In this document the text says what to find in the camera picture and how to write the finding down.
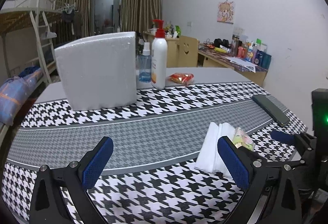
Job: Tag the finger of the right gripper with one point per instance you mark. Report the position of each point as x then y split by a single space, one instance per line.
282 137

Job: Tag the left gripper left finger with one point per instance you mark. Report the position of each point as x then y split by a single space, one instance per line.
94 161

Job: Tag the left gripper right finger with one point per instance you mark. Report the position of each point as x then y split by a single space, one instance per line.
239 162

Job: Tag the green pink tissue packet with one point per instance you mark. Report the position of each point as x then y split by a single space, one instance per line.
241 139

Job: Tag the white tissue stack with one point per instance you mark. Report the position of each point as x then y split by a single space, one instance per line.
209 159

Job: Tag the black smartphone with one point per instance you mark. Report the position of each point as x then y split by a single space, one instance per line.
269 107

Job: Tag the houndstooth table cloth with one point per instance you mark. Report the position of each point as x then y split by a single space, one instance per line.
151 176

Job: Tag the near cluttered wooden desk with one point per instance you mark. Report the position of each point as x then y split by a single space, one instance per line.
210 58

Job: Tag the dark blue box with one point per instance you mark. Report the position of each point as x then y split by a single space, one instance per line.
263 59

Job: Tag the white printed paper sheet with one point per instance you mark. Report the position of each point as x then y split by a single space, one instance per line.
243 63

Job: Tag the white styrofoam box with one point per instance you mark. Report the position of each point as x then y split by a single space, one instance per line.
99 71

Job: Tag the red orange snack packet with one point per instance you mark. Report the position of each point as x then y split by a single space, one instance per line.
181 78

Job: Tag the blue plaid duvet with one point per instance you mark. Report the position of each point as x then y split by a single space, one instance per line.
16 90

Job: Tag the blue spray bottle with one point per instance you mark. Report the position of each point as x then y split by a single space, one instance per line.
145 64

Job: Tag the wooden smiley face chair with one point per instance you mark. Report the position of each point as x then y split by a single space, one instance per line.
188 52

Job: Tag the white red pump bottle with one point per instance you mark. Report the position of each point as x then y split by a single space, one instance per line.
159 56

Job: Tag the white metal bunk bed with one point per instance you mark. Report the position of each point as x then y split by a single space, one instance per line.
28 38

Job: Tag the brown right curtain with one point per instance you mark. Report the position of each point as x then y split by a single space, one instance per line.
138 15

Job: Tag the brown curtain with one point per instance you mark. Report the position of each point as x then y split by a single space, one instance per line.
64 29
138 15

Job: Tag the glass balcony door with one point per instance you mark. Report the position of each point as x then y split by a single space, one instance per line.
105 16

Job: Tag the brown left curtain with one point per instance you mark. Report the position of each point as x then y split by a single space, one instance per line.
64 29

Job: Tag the anime girl wall poster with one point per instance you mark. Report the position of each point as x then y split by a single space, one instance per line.
226 12

